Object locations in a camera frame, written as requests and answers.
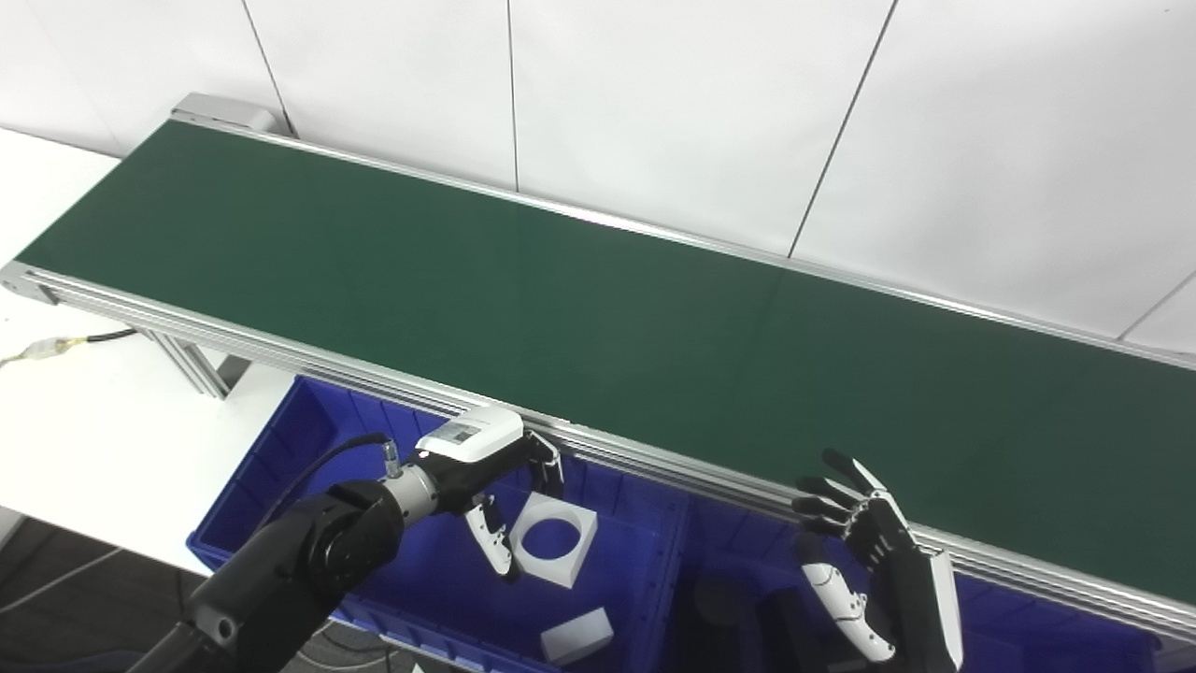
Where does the black cable white connector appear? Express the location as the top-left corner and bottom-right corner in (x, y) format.
(0, 327), (139, 367)

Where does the white block part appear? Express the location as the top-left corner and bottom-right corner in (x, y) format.
(540, 608), (615, 666)

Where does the aluminium conveyor leg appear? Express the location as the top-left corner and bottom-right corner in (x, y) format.
(145, 329), (230, 401)

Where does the white square part round hole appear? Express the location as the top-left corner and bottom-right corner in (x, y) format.
(509, 493), (599, 590)

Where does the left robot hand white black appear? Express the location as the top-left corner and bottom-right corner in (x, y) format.
(411, 406), (565, 584)

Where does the green conveyor belt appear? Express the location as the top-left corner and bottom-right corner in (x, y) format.
(0, 112), (1196, 646)
(17, 122), (1196, 607)

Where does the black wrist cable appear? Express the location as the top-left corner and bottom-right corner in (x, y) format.
(252, 432), (403, 534)

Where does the grey conveyor motor housing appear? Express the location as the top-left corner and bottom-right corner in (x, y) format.
(171, 92), (277, 134)

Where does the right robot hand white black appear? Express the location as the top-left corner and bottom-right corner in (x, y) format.
(790, 449), (965, 673)

